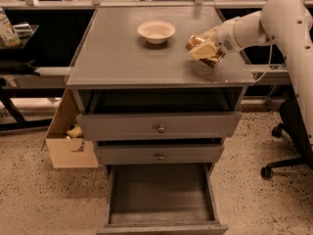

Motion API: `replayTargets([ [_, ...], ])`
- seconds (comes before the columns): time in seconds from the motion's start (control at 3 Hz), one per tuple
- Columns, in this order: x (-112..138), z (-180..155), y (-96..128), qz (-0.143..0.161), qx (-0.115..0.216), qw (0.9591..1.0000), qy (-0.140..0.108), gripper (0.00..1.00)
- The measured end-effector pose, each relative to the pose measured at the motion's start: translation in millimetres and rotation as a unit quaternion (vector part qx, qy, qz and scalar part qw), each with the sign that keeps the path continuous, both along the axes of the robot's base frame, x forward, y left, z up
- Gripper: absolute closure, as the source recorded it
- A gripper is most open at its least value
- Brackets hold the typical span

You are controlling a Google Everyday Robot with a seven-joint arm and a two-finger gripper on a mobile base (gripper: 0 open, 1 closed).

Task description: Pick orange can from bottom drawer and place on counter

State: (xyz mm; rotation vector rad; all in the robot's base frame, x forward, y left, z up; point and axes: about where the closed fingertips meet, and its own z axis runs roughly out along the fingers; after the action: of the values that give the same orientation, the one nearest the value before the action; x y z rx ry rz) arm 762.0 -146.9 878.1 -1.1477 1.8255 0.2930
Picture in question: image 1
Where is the white paper bowl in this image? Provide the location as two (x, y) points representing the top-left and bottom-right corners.
(137, 21), (176, 44)

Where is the black office chair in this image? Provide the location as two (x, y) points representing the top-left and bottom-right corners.
(260, 98), (313, 180)

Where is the black cloth on shelf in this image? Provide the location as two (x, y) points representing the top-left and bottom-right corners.
(0, 60), (40, 76)

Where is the green labelled plastic bottle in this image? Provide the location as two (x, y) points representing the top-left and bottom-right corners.
(0, 8), (21, 47)

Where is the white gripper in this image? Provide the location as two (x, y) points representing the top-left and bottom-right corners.
(189, 18), (242, 60)

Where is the shiny foil packet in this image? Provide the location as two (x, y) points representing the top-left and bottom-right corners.
(14, 23), (33, 38)

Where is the grey top drawer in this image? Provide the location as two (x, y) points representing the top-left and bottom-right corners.
(77, 90), (241, 141)

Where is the cardboard box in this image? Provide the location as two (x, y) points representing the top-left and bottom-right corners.
(45, 90), (98, 168)

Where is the yellow item in box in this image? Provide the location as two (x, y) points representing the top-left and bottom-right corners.
(67, 126), (82, 138)

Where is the grey middle drawer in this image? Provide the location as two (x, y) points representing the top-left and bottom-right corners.
(94, 138), (224, 165)

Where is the grey drawer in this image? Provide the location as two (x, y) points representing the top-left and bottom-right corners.
(94, 138), (224, 165)
(77, 90), (241, 141)
(96, 164), (228, 235)

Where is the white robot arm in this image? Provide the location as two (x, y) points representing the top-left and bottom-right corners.
(186, 0), (313, 136)

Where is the grey drawer cabinet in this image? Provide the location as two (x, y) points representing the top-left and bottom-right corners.
(65, 5), (256, 235)

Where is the grey bottom drawer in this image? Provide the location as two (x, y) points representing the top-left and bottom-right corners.
(96, 164), (228, 235)

